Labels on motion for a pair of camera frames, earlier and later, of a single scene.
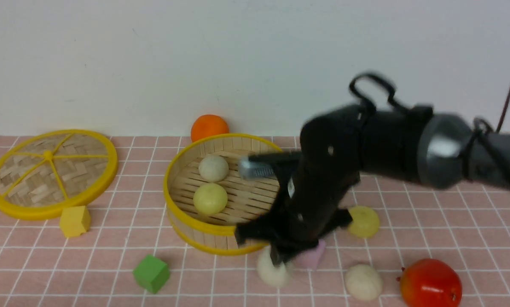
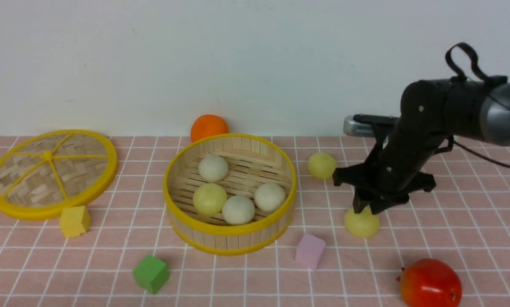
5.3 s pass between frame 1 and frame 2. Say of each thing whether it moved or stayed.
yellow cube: stayed
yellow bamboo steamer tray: stayed
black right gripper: moved
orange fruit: stayed
